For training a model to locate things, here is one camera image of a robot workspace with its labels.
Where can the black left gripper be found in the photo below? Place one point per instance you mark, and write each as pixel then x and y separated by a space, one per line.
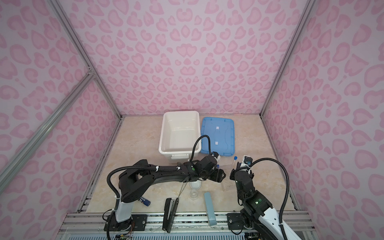
pixel 220 174

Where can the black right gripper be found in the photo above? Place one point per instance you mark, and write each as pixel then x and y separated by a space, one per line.
pixel 233 174

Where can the white plastic storage bin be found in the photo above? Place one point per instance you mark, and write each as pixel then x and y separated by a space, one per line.
pixel 180 130

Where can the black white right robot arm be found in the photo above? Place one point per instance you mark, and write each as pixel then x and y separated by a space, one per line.
pixel 257 213

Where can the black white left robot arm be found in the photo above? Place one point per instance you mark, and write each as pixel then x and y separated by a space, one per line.
pixel 129 184

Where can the clear glass watch dish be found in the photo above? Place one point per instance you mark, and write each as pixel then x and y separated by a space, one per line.
pixel 195 185

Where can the small clear glass beaker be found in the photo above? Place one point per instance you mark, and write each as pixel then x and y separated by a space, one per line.
pixel 194 194

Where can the light blue rectangular case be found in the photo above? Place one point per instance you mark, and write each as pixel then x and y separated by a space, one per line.
pixel 212 221

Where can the metal tweezers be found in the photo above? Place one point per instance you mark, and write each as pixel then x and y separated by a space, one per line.
pixel 182 189

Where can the blue plastic bin lid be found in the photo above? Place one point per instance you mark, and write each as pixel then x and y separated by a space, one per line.
pixel 221 132

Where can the blue glue stick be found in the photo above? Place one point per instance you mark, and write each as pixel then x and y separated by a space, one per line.
pixel 145 201

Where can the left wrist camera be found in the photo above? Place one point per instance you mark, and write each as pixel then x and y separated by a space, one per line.
pixel 216 156

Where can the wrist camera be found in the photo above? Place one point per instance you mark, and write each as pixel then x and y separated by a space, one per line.
pixel 247 161
pixel 216 156

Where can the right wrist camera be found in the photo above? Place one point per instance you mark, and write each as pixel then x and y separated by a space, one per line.
pixel 247 161

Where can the aluminium front rail base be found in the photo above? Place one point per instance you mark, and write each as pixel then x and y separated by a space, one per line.
pixel 186 226

